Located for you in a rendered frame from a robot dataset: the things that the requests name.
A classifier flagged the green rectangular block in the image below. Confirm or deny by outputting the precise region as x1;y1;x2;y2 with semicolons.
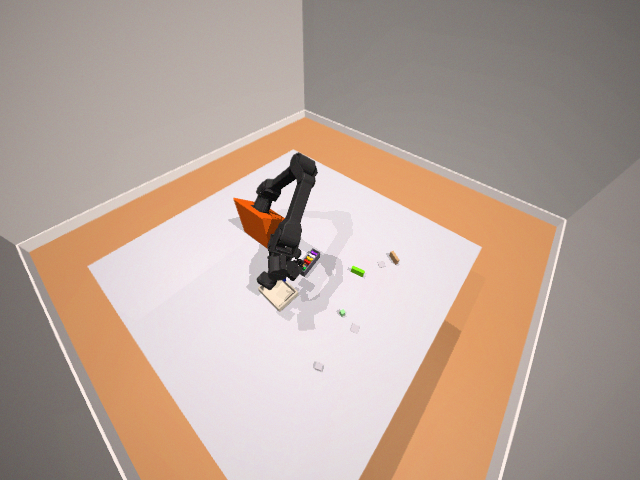
351;266;365;277

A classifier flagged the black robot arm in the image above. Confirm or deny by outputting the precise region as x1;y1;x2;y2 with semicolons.
250;152;318;281

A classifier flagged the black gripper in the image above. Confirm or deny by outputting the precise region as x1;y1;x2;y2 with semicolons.
257;246;302;290

